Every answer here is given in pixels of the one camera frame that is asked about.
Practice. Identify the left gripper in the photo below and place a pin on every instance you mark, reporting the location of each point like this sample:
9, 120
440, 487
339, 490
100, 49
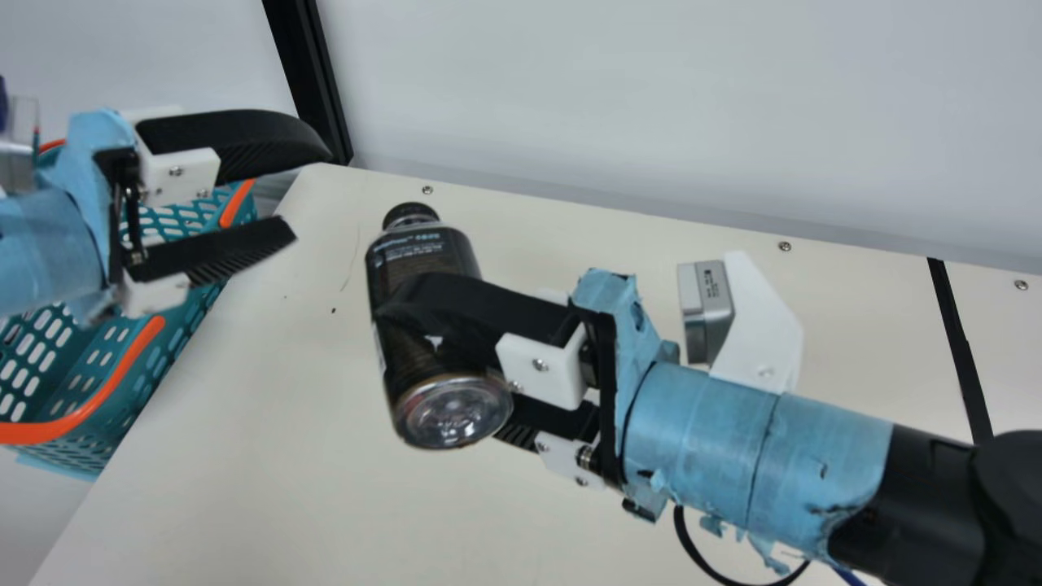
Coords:
49, 244

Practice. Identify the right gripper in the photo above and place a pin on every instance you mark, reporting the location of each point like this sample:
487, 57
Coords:
716, 448

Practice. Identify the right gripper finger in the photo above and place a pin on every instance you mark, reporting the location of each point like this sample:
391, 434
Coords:
488, 313

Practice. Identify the dark coffee bottle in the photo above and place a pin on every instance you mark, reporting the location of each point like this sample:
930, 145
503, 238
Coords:
415, 252

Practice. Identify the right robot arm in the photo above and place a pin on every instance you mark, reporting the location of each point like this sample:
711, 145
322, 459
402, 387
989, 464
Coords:
961, 513

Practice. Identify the teal shopping basket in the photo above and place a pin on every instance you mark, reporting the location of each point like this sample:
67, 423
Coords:
73, 366

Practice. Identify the black strip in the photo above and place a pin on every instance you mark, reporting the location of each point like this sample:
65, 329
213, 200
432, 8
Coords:
961, 358

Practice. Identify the black post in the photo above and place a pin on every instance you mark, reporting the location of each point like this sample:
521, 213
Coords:
305, 81

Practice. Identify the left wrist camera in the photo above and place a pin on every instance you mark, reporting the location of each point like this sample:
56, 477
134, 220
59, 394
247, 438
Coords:
20, 163

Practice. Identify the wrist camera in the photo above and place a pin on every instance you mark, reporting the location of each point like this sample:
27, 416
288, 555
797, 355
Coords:
20, 163
757, 325

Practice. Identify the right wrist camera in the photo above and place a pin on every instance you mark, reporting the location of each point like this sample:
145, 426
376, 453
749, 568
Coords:
757, 325

